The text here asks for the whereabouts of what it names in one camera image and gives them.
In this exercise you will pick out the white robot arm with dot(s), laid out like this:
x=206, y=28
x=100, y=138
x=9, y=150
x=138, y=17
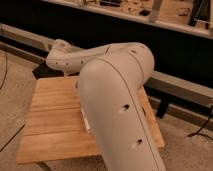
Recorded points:
x=118, y=122

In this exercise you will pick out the clear plastic bottle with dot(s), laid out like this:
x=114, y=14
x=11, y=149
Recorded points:
x=86, y=121

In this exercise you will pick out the wooden table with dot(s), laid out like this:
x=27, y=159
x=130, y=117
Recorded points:
x=54, y=127

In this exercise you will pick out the grey metal rail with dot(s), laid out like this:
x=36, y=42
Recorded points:
x=186, y=87

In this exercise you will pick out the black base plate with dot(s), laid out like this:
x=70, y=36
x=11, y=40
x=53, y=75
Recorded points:
x=43, y=71

